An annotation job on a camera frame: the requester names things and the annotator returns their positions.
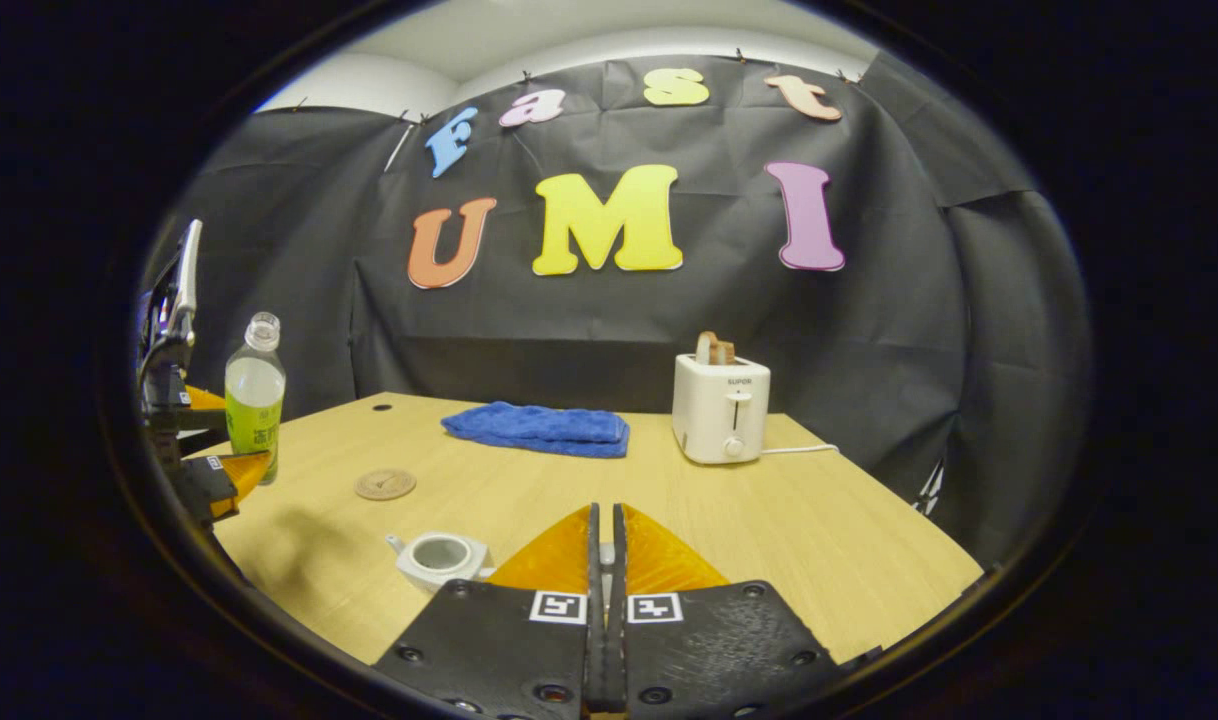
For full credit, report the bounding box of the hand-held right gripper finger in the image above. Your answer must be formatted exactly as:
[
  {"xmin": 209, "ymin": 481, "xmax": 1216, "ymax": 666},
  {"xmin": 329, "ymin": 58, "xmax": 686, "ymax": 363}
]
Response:
[
  {"xmin": 612, "ymin": 503, "xmax": 845, "ymax": 719},
  {"xmin": 374, "ymin": 503, "xmax": 602, "ymax": 720}
]

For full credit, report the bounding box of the green label water bottle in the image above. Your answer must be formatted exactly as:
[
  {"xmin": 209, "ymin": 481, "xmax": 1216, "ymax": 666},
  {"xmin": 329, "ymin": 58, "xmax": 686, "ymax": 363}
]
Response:
[{"xmin": 224, "ymin": 312, "xmax": 288, "ymax": 486}]

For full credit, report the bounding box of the round brown coaster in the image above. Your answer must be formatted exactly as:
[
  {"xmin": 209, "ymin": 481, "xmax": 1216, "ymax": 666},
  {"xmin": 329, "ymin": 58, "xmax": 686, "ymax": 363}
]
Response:
[{"xmin": 354, "ymin": 469, "xmax": 418, "ymax": 501}]

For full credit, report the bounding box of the white ceramic teacup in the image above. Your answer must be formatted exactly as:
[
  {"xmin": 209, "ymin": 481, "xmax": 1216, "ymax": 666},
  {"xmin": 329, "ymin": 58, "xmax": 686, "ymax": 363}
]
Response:
[{"xmin": 387, "ymin": 532, "xmax": 495, "ymax": 593}]

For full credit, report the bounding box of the blue towel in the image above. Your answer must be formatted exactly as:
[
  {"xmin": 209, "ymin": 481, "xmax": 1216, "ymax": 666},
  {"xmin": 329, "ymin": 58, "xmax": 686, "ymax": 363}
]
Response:
[{"xmin": 441, "ymin": 401, "xmax": 631, "ymax": 459}]

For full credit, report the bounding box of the white toaster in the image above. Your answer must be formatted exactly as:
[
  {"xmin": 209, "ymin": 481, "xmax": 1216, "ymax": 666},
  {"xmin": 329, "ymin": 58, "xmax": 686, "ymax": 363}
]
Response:
[{"xmin": 672, "ymin": 352, "xmax": 772, "ymax": 465}]

